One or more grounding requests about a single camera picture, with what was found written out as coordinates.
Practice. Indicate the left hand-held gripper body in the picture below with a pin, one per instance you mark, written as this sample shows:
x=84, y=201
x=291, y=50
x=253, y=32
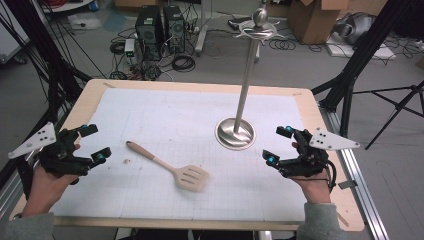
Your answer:
x=63, y=156

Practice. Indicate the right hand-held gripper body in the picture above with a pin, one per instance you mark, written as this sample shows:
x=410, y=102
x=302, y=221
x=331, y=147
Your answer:
x=306, y=161

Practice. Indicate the beige slotted spatula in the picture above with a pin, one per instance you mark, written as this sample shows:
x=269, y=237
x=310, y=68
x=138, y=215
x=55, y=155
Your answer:
x=156, y=162

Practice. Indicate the metal utensil stand with hooks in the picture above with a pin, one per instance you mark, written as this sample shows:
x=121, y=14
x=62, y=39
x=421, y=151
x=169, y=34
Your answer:
x=246, y=78

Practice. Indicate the person's right hand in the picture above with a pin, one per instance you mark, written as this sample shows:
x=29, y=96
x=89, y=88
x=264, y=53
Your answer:
x=315, y=190

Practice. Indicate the person's left hand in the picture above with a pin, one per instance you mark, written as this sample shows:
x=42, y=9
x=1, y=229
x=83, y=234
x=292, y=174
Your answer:
x=43, y=191

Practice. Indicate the grey metal clip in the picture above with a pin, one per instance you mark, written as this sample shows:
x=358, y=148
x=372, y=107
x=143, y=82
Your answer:
x=347, y=184

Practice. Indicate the white grid mat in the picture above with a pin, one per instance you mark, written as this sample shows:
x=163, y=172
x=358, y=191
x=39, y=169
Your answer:
x=166, y=110

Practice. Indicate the small white electronic box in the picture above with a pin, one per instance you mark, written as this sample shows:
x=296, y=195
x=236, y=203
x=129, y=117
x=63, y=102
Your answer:
x=129, y=50

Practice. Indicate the black tripod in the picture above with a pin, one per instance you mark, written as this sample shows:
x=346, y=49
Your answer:
x=398, y=105

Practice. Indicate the cardboard box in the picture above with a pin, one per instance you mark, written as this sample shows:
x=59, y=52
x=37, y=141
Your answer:
x=315, y=20

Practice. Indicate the black computer tower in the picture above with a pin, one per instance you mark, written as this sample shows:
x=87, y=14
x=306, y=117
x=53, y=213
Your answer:
x=174, y=28
x=149, y=31

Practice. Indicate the white flat board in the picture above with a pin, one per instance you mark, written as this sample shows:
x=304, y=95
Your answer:
x=373, y=51

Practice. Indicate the grey rounded device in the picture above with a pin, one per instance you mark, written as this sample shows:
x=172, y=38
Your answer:
x=356, y=26

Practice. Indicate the aluminium rail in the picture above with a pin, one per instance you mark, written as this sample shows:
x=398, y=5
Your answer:
x=361, y=186
x=10, y=196

